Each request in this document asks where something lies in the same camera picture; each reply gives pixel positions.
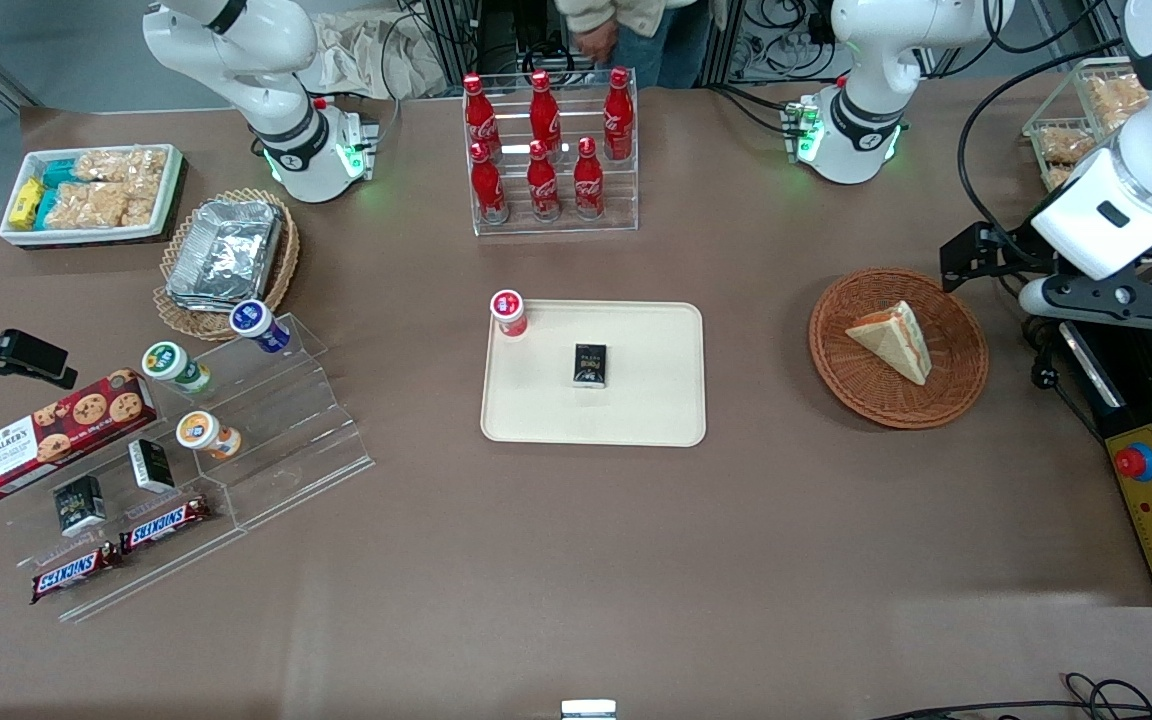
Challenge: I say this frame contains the cream plastic tray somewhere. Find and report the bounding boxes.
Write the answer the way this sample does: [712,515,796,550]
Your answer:
[479,300,708,448]

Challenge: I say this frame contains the green lid yogurt cup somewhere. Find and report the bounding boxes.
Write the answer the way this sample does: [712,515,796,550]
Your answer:
[142,341,212,393]

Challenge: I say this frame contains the brown round wicker basket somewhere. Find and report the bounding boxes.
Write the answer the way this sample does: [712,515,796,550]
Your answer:
[808,266,990,431]

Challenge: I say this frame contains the clear acrylic stepped stand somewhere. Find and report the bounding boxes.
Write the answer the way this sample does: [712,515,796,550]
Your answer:
[0,313,375,623]

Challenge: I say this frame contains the clear acrylic bottle rack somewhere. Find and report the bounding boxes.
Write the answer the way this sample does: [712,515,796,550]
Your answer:
[463,68,639,237]

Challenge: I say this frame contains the white rectangular plastic bin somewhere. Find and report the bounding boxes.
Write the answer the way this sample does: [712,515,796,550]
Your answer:
[0,144,185,248]

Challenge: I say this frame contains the red cola bottle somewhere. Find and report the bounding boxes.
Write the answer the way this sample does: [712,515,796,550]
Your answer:
[573,137,605,219]
[530,70,562,149]
[526,140,561,221]
[463,73,499,151]
[603,67,634,161]
[470,142,509,224]

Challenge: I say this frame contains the orange lid yogurt cup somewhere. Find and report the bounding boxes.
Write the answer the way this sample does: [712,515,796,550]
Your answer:
[176,411,243,461]

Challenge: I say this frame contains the person in beige jacket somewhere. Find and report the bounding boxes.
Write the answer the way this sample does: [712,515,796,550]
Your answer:
[554,0,727,89]

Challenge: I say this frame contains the red Walkers cookie box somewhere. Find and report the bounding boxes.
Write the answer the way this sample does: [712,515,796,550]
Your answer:
[0,368,159,500]

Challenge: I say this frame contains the Snickers chocolate bar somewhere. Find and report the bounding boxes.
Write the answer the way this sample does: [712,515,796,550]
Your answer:
[119,496,212,554]
[31,542,122,604]

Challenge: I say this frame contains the blue lid yogurt cup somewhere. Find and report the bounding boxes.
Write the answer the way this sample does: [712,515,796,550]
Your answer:
[229,300,292,354]

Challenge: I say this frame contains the stack of foil trays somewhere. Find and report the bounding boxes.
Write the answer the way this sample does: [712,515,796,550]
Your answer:
[165,199,284,313]

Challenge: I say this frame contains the tangled black cables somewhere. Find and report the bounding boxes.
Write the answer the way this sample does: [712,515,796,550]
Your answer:
[711,0,842,111]

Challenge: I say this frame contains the triangular sandwich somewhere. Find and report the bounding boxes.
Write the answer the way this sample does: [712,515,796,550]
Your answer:
[845,300,933,387]

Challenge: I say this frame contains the red lid yogurt cup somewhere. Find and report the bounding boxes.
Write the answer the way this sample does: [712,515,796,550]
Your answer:
[490,289,529,339]

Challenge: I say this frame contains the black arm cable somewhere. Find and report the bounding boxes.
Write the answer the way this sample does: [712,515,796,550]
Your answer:
[956,38,1137,263]

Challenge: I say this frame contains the white wire shelf rack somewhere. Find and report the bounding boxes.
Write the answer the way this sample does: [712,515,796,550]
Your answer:
[1023,57,1152,193]

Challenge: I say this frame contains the bare person hand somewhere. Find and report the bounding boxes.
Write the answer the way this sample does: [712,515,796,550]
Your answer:
[576,25,620,64]

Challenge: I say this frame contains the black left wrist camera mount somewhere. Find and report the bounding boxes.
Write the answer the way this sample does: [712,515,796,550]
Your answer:
[1019,250,1152,332]

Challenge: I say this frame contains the crumpled beige cloth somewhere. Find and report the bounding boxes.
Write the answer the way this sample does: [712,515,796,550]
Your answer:
[311,12,449,101]

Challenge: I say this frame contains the small black box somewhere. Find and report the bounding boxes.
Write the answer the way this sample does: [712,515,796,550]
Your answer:
[128,438,176,494]
[53,475,107,538]
[572,343,609,389]

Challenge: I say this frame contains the yellow snack pack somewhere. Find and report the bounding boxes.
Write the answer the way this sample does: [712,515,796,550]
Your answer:
[9,177,45,229]

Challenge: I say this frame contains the black power cable with plug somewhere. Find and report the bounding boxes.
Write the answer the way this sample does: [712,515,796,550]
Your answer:
[1021,315,1107,441]

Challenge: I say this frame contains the light oval wicker basket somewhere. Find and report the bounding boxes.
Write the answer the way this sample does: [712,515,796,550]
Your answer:
[153,188,301,342]

